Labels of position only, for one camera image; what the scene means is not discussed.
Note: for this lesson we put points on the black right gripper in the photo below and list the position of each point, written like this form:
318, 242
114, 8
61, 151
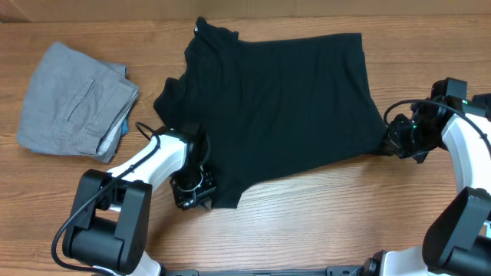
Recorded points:
394, 145

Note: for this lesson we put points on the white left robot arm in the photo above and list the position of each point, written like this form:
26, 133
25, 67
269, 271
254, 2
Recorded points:
106, 233

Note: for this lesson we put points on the black t-shirt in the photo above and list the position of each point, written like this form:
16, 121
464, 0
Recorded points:
272, 108

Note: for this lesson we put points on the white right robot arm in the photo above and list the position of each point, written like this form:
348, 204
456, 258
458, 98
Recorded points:
453, 244

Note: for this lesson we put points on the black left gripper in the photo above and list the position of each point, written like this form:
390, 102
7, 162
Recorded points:
202, 199

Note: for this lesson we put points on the folded grey shorts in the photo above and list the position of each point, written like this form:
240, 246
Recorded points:
75, 105

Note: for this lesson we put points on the blue garment under shorts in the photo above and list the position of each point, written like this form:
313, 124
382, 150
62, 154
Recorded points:
124, 127

